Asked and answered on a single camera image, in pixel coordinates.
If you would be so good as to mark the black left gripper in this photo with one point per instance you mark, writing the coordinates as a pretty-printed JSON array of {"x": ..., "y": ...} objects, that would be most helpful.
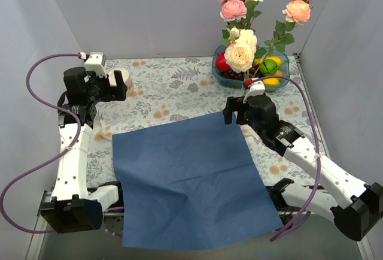
[{"x": 105, "y": 87}]

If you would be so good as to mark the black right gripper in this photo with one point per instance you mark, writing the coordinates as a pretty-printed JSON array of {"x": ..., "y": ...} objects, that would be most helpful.
[{"x": 238, "y": 113}]

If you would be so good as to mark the green eucalyptus stem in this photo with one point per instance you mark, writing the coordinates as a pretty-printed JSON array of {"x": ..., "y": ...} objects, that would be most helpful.
[{"x": 241, "y": 50}]

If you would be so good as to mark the blue wrapping paper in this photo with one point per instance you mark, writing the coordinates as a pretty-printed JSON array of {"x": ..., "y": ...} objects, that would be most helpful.
[{"x": 190, "y": 185}]

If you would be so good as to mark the pink rose stem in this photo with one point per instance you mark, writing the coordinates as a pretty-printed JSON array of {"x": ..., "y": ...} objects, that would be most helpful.
[
  {"x": 296, "y": 13},
  {"x": 231, "y": 11}
]

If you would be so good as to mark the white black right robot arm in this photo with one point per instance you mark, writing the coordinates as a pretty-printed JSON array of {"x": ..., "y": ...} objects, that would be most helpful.
[{"x": 354, "y": 206}]

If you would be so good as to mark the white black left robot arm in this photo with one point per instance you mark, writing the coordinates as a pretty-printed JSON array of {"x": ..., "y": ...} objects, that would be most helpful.
[{"x": 73, "y": 207}]

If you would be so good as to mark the wrapped toilet paper roll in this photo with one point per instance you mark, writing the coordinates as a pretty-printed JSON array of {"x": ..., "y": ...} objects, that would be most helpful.
[{"x": 126, "y": 79}]

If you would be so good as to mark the dark purple grapes bunch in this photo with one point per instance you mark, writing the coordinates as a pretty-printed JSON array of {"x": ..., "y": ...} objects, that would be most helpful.
[{"x": 253, "y": 72}]

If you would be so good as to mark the red apple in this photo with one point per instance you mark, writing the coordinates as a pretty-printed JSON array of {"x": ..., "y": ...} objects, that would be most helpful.
[{"x": 221, "y": 63}]

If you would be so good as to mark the yellow lemon front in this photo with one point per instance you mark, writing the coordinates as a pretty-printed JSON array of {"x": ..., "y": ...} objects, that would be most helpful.
[{"x": 271, "y": 81}]

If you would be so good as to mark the green lime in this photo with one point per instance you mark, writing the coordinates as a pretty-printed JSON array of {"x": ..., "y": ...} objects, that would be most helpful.
[{"x": 268, "y": 67}]

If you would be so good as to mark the teal plastic fruit basket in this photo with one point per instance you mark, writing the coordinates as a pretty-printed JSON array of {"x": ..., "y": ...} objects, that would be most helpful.
[{"x": 237, "y": 84}]

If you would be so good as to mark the yellow lemon top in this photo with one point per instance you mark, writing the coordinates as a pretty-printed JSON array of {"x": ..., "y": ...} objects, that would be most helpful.
[{"x": 274, "y": 58}]

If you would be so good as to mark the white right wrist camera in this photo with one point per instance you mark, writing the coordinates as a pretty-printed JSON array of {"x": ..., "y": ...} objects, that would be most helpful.
[{"x": 254, "y": 87}]

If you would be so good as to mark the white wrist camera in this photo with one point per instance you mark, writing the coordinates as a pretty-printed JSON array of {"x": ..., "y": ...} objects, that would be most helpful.
[
  {"x": 254, "y": 87},
  {"x": 96, "y": 63}
]

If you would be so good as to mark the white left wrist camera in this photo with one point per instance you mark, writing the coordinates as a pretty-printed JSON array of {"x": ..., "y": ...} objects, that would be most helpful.
[{"x": 96, "y": 63}]

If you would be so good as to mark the aluminium frame rail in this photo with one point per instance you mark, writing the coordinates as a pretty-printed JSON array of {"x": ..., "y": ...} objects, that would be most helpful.
[{"x": 46, "y": 197}]

